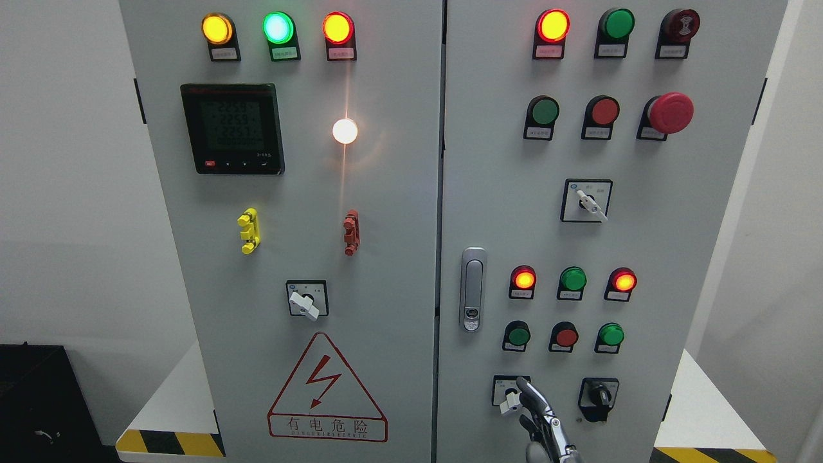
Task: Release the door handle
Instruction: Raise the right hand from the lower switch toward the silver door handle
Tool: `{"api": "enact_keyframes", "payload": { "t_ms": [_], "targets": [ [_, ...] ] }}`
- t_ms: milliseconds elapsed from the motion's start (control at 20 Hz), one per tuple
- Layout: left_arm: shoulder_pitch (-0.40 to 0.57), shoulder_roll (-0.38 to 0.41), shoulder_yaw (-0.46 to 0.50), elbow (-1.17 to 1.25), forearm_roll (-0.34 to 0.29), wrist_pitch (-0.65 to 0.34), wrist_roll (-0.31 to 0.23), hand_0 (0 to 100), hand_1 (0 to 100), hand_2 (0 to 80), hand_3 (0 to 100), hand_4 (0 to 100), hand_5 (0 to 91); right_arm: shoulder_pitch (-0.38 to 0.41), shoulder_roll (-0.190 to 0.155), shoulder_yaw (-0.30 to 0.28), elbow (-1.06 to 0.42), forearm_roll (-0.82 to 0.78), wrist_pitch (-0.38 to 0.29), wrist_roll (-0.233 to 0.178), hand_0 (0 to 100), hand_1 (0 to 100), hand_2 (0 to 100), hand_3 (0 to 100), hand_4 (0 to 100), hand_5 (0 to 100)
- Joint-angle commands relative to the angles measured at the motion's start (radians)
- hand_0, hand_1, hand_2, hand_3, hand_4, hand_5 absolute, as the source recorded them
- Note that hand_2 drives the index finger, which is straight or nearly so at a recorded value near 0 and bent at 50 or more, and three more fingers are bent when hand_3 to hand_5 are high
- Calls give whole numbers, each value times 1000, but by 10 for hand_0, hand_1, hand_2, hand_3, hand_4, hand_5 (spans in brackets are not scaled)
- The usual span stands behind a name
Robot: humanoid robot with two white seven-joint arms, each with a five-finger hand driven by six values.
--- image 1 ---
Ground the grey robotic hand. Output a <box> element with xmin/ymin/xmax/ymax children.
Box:
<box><xmin>516</xmin><ymin>376</ymin><xmax>584</xmax><ymax>462</ymax></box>

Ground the silver door handle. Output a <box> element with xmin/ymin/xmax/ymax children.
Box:
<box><xmin>458</xmin><ymin>247</ymin><xmax>487</xmax><ymax>333</ymax></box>

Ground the grey right cabinet door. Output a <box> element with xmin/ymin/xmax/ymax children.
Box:
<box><xmin>436</xmin><ymin>1</ymin><xmax>788</xmax><ymax>462</ymax></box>

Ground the grey cabinet door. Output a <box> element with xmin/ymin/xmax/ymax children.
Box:
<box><xmin>120</xmin><ymin>1</ymin><xmax>444</xmax><ymax>462</ymax></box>
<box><xmin>436</xmin><ymin>1</ymin><xmax>788</xmax><ymax>462</ymax></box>

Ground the grey left cabinet door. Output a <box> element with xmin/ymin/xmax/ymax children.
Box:
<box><xmin>120</xmin><ymin>1</ymin><xmax>444</xmax><ymax>462</ymax></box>

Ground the red-orange indicator light left door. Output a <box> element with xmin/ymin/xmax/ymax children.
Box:
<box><xmin>321</xmin><ymin>11</ymin><xmax>357</xmax><ymax>61</ymax></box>

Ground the red push button lower middle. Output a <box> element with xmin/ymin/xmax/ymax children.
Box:
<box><xmin>548</xmin><ymin>322</ymin><xmax>579</xmax><ymax>354</ymax></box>

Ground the red push button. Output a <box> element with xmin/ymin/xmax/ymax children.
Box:
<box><xmin>548</xmin><ymin>322</ymin><xmax>579</xmax><ymax>354</ymax></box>
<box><xmin>580</xmin><ymin>95</ymin><xmax>620</xmax><ymax>141</ymax></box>

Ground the green push button lower right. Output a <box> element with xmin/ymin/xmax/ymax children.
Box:
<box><xmin>594</xmin><ymin>322</ymin><xmax>626</xmax><ymax>354</ymax></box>

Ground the green indicator lower middle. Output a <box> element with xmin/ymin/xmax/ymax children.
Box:
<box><xmin>557</xmin><ymin>266</ymin><xmax>588</xmax><ymax>301</ymax></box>

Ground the red lit indicator lower left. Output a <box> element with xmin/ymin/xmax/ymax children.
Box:
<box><xmin>509</xmin><ymin>266</ymin><xmax>537</xmax><ymax>300</ymax></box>

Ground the red lit indicator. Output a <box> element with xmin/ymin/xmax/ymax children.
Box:
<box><xmin>604</xmin><ymin>267</ymin><xmax>637</xmax><ymax>302</ymax></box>
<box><xmin>532</xmin><ymin>8</ymin><xmax>571</xmax><ymax>60</ymax></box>
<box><xmin>509</xmin><ymin>266</ymin><xmax>537</xmax><ymax>300</ymax></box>

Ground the red lit indicator lower right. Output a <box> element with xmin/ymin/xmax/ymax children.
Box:
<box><xmin>604</xmin><ymin>267</ymin><xmax>637</xmax><ymax>302</ymax></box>

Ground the red electric warning sticker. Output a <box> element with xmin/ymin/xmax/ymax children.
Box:
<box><xmin>267</xmin><ymin>332</ymin><xmax>389</xmax><ymax>443</ymax></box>

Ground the red plastic clip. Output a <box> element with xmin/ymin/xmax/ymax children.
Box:
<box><xmin>342</xmin><ymin>209</ymin><xmax>361</xmax><ymax>256</ymax></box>

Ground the green push button upper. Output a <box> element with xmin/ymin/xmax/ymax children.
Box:
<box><xmin>523</xmin><ymin>96</ymin><xmax>559</xmax><ymax>141</ymax></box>

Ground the red push button upper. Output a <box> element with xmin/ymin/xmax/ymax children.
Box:
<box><xmin>580</xmin><ymin>95</ymin><xmax>620</xmax><ymax>141</ymax></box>

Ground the red emergency stop button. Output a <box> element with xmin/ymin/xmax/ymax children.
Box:
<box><xmin>636</xmin><ymin>92</ymin><xmax>694</xmax><ymax>141</ymax></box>

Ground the white platform with hazard stripes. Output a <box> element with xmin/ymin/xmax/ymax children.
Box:
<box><xmin>116</xmin><ymin>341</ymin><xmax>226</xmax><ymax>462</ymax></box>

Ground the white glowing indicator light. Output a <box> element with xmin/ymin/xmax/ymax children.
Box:
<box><xmin>332</xmin><ymin>118</ymin><xmax>359</xmax><ymax>145</ymax></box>

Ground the yellow plastic clip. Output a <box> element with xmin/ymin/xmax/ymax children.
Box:
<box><xmin>236</xmin><ymin>208</ymin><xmax>261</xmax><ymax>255</ymax></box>

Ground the red lit indicator top right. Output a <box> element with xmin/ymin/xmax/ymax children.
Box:
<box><xmin>532</xmin><ymin>8</ymin><xmax>571</xmax><ymax>60</ymax></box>

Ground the green indicator top right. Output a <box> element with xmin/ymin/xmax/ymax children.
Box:
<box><xmin>594</xmin><ymin>8</ymin><xmax>636</xmax><ymax>59</ymax></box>

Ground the dark red buzzer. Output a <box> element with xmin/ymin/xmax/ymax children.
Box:
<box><xmin>655</xmin><ymin>8</ymin><xmax>701</xmax><ymax>60</ymax></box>

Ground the black digital power meter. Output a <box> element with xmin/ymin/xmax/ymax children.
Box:
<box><xmin>180</xmin><ymin>83</ymin><xmax>285</xmax><ymax>176</ymax></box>

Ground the green lit indicator light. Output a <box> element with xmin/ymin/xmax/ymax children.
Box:
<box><xmin>262</xmin><ymin>11</ymin><xmax>301</xmax><ymax>62</ymax></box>

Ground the black box lower left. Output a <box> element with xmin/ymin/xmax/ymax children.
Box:
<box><xmin>1</xmin><ymin>343</ymin><xmax>102</xmax><ymax>462</ymax></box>

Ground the yellow indicator light top left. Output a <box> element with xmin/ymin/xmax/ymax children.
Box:
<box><xmin>202</xmin><ymin>12</ymin><xmax>241</xmax><ymax>62</ymax></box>

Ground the white rotary switch right lower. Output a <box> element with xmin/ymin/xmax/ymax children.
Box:
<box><xmin>492</xmin><ymin>375</ymin><xmax>522</xmax><ymax>416</ymax></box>

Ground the white rotary switch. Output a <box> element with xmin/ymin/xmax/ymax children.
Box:
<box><xmin>492</xmin><ymin>375</ymin><xmax>522</xmax><ymax>416</ymax></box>
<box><xmin>559</xmin><ymin>178</ymin><xmax>613</xmax><ymax>223</ymax></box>

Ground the black rotary switch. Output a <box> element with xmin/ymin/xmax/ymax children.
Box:
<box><xmin>578</xmin><ymin>376</ymin><xmax>620</xmax><ymax>422</ymax></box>

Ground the white rotary switch right upper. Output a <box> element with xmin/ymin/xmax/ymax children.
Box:
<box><xmin>559</xmin><ymin>178</ymin><xmax>613</xmax><ymax>223</ymax></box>

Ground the white rotary switch left door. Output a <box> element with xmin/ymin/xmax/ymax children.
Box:
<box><xmin>285</xmin><ymin>279</ymin><xmax>329</xmax><ymax>322</ymax></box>

